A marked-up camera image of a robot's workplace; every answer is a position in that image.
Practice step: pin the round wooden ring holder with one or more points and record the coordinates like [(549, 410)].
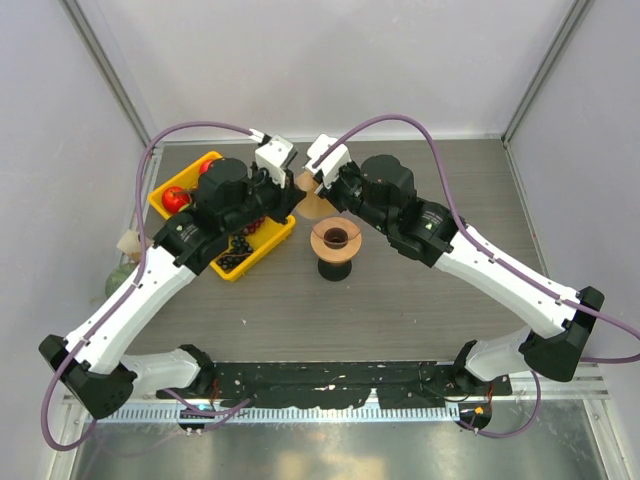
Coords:
[(340, 255)]

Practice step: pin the red apple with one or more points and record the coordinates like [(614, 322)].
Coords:
[(175, 198), (204, 167)]

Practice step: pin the green melon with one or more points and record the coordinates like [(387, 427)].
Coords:
[(117, 277)]

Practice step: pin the dark red glass carafe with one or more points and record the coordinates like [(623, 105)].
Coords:
[(334, 272)]

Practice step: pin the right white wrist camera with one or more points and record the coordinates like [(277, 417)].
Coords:
[(324, 168)]

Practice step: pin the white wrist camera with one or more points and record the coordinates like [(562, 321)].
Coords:
[(273, 154), (324, 168)]

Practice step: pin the aluminium front rail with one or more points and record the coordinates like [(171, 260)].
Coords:
[(587, 383)]

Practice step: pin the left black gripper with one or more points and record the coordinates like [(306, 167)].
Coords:
[(287, 198)]

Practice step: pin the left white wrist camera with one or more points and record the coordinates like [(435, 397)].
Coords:
[(273, 154)]

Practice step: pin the red apple left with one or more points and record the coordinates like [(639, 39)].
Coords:
[(175, 198)]

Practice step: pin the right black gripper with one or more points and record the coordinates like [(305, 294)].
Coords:
[(329, 193)]

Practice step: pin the brown paper coffee filter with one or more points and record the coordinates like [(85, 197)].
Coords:
[(312, 206)]

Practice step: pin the yellow plastic tray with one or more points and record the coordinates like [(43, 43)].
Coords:
[(263, 241)]

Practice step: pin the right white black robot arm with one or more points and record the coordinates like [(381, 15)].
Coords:
[(559, 320)]

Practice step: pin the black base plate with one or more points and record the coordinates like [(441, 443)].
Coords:
[(336, 385)]

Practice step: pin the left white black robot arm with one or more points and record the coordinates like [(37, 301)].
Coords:
[(202, 206)]

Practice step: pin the red apple top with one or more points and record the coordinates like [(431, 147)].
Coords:
[(204, 167)]

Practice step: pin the purple grape bunch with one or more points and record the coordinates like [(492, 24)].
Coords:
[(253, 227)]

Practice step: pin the dark black grape bunch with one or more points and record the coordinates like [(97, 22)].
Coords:
[(239, 250)]

